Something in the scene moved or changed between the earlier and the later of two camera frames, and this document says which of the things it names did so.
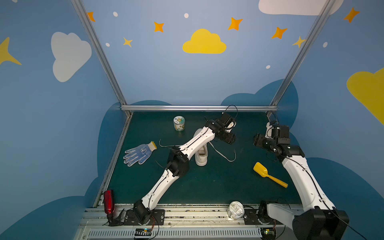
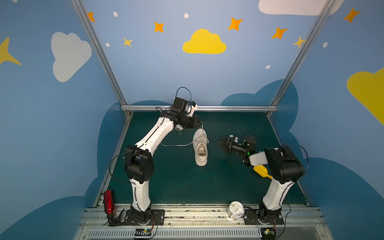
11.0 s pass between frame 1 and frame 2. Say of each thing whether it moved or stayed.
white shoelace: moved
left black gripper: moved
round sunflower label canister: stayed
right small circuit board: stayed
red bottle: stayed
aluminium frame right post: stayed
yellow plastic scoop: stayed
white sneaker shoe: stayed
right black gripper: moved
